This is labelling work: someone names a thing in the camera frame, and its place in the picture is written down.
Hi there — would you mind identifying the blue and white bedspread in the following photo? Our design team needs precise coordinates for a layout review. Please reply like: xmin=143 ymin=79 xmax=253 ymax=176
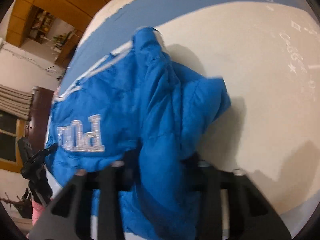
xmin=60 ymin=0 xmax=319 ymax=239

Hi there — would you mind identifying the dark brown cabinet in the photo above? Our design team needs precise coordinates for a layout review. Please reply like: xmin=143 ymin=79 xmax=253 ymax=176
xmin=25 ymin=86 xmax=54 ymax=152

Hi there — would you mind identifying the blue puffer jacket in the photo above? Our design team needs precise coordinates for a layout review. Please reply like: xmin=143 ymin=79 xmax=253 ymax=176
xmin=46 ymin=27 xmax=231 ymax=239

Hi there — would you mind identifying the wooden desk with shelf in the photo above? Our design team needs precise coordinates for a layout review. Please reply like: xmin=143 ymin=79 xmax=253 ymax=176
xmin=23 ymin=6 xmax=82 ymax=69

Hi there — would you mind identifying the orange wooden wardrobe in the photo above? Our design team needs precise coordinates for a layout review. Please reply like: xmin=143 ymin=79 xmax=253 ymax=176
xmin=6 ymin=0 xmax=111 ymax=47

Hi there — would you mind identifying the pink checkered clothing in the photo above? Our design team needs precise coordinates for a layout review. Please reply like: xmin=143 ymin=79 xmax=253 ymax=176
xmin=31 ymin=200 xmax=46 ymax=226

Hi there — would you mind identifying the window with blind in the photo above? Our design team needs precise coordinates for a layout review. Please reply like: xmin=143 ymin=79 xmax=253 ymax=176
xmin=0 ymin=85 xmax=33 ymax=173

